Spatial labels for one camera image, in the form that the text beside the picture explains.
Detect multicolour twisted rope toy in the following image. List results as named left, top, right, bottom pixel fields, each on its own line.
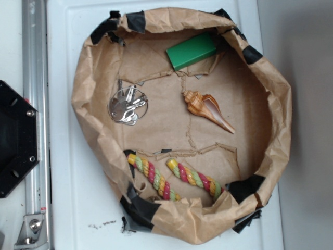
left=127, top=153, right=224, bottom=202

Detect aluminium rail profile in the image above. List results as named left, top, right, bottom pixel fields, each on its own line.
left=22, top=1, right=54, bottom=249

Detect metal corner bracket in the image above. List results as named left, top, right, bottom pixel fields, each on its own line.
left=14, top=214, right=49, bottom=249

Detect green rectangular block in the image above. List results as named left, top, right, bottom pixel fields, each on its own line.
left=166, top=32, right=216, bottom=71

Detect orange spiral sea shell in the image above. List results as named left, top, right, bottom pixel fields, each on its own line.
left=183, top=90, right=235, bottom=134

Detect silver keys on ring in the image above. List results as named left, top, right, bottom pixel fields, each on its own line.
left=108, top=79, right=148, bottom=126

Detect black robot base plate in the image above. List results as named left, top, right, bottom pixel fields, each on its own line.
left=1, top=81, right=39, bottom=198

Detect brown paper bin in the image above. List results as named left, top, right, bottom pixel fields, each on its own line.
left=71, top=8, right=292, bottom=244

